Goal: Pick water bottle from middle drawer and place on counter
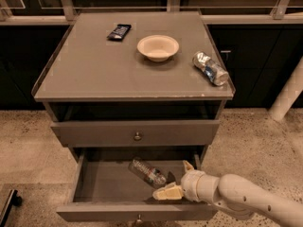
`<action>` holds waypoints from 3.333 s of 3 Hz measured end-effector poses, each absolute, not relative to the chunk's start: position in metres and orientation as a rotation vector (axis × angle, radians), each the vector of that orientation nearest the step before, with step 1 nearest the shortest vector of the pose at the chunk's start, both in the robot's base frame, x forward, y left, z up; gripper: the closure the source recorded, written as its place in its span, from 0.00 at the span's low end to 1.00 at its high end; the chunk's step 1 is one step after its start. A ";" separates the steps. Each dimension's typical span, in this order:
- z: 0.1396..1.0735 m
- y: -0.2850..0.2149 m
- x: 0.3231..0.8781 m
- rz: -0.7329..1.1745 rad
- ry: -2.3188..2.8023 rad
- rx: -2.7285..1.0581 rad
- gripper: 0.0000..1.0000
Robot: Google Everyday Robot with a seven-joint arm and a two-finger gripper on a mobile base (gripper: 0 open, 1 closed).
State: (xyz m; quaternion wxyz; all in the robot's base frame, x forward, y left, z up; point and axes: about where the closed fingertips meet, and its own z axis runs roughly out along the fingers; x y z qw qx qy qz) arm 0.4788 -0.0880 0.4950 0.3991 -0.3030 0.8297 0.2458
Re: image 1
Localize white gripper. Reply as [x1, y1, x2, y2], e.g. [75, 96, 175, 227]
[152, 160, 205, 202]

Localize clear plastic water bottle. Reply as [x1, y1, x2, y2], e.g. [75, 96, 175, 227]
[128, 158, 167, 189]

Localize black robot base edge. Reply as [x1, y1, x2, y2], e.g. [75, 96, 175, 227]
[0, 189, 23, 227]

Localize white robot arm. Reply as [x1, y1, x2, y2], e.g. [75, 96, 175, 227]
[152, 161, 303, 227]

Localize grey open middle drawer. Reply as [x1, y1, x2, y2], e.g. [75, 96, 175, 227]
[57, 153, 216, 222]

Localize grey top drawer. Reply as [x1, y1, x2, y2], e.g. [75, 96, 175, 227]
[51, 120, 220, 148]

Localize grey drawer cabinet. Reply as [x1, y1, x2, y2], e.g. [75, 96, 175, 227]
[32, 12, 235, 159]

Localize round metal middle knob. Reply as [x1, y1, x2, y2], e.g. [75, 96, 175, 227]
[135, 214, 143, 224]

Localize round metal knob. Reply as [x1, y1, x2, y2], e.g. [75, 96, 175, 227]
[134, 132, 142, 141]
[135, 214, 143, 224]

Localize round metal top knob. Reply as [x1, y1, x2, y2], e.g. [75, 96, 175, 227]
[134, 132, 142, 141]

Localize crushed silver blue can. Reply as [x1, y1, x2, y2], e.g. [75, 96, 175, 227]
[192, 51, 229, 86]

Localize white paper bowl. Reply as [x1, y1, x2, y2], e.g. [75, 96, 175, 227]
[137, 35, 179, 62]

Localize dark blue snack bar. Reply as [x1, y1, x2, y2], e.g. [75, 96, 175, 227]
[107, 24, 132, 41]

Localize white cylindrical post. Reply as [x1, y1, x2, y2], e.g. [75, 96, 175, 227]
[269, 57, 303, 121]

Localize dark wall cabinets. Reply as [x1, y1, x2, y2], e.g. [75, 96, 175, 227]
[0, 25, 303, 110]

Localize metal railing frame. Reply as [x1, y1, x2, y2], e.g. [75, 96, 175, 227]
[0, 0, 303, 26]

